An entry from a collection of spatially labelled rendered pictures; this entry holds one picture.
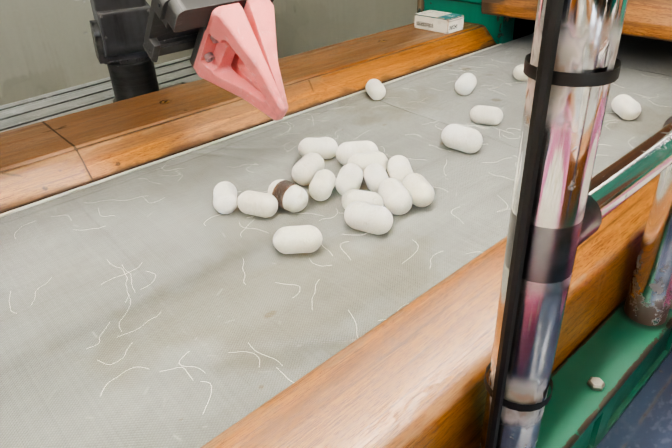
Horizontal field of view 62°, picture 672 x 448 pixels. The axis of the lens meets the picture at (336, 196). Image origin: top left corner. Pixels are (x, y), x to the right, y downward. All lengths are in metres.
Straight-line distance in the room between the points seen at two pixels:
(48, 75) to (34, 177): 2.05
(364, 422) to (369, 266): 0.14
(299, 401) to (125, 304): 0.15
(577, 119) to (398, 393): 0.13
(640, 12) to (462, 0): 0.28
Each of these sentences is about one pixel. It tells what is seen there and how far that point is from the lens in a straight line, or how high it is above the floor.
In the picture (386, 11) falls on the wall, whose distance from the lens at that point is 2.05.
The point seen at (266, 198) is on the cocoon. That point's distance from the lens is 0.40.
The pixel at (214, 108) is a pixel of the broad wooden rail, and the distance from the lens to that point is 0.57.
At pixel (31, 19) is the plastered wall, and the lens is 2.50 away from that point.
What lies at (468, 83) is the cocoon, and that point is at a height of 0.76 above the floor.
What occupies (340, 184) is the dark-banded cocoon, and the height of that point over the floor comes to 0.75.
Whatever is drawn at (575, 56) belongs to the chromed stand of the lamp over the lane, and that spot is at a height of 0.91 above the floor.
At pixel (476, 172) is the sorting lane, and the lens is 0.47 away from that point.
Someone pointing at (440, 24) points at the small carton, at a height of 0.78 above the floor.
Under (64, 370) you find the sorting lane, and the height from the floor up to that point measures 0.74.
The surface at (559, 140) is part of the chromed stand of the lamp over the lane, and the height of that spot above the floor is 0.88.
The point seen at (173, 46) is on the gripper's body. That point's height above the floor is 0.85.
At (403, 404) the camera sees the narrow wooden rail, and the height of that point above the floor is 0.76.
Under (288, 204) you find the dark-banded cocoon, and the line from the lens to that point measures 0.40.
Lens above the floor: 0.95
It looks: 29 degrees down
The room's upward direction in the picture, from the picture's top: 3 degrees counter-clockwise
